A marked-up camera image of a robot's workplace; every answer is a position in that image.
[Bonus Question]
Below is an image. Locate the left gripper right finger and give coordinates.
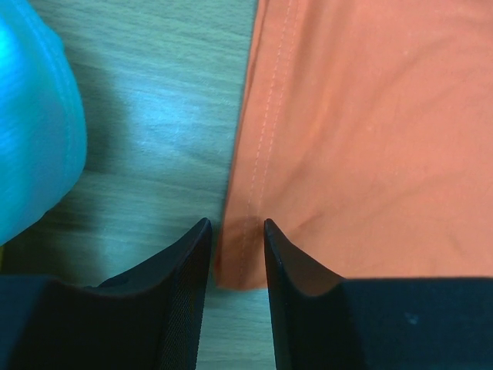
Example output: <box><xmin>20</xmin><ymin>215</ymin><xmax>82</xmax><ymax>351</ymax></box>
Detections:
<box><xmin>264</xmin><ymin>220</ymin><xmax>492</xmax><ymax>369</ymax></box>

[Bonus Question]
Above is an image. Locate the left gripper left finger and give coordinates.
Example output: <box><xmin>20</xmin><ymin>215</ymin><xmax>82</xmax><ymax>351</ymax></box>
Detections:
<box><xmin>1</xmin><ymin>219</ymin><xmax>212</xmax><ymax>369</ymax></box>

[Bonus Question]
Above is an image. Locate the orange t shirt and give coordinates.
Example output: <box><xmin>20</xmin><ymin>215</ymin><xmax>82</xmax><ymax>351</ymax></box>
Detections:
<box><xmin>215</xmin><ymin>1</ymin><xmax>492</xmax><ymax>290</ymax></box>

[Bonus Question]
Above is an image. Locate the teal t shirt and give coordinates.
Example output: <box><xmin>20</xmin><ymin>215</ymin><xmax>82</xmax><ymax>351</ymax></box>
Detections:
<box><xmin>1</xmin><ymin>1</ymin><xmax>87</xmax><ymax>243</ymax></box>

